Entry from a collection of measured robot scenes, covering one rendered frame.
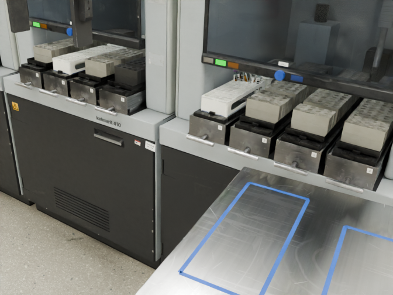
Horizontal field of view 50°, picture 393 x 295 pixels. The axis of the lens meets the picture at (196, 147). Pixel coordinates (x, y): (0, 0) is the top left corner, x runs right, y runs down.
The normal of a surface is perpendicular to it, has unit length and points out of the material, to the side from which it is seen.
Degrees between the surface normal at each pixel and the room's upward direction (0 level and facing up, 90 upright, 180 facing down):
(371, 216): 0
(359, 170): 90
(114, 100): 90
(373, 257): 0
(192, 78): 90
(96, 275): 0
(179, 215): 90
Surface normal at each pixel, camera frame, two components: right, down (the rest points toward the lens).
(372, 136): -0.55, 0.36
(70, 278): 0.04, -0.89
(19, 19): 0.84, 0.28
